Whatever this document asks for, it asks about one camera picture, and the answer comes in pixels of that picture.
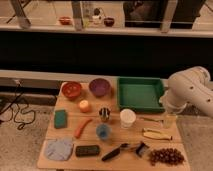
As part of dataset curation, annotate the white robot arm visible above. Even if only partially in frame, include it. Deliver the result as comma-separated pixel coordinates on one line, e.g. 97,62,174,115
159,66,213,118

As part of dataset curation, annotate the green plastic tray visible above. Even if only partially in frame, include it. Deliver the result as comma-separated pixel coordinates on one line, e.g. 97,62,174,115
117,77,164,113

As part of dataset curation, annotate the yellow banana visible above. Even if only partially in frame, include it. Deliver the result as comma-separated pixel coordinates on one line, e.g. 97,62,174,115
142,128,172,140

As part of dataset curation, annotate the thin green utensil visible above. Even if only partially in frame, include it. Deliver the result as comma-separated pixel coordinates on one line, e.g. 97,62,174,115
139,117,163,122

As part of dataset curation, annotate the bunch of dark grapes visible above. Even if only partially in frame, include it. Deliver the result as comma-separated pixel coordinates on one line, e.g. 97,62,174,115
149,148,185,165

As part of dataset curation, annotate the black small brush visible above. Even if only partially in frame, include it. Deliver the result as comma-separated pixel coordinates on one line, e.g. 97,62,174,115
135,142,149,157

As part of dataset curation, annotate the white cup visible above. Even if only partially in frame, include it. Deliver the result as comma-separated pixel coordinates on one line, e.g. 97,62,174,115
120,109,136,128

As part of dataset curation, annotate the blue cup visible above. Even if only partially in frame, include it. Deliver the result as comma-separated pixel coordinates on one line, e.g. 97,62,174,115
96,124,110,140

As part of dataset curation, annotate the purple bowl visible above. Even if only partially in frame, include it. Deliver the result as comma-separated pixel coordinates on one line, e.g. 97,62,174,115
89,78,111,97

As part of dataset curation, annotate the orange round fruit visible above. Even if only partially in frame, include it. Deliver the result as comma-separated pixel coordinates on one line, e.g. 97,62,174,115
78,100,91,113

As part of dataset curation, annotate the black remote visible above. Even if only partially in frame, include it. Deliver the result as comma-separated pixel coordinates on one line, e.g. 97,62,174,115
75,145,100,157

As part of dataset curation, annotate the green sponge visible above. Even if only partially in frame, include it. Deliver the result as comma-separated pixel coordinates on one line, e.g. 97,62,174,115
54,110,67,129

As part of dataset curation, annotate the dark red bowl on shelf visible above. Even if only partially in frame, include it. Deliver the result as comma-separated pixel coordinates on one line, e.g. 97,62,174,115
104,17,115,27

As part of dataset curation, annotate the blue-grey cloth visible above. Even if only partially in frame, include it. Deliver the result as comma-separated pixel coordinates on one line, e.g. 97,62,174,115
44,138,73,161

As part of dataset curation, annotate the white mug on shelf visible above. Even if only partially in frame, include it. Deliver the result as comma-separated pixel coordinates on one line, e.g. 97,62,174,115
92,15,101,25

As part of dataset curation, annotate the black handled knife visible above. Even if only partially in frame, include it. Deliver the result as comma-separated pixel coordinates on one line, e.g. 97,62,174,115
101,143,129,162

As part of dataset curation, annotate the black cable on floor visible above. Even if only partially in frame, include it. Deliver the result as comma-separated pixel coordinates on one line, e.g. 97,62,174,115
0,79,37,131

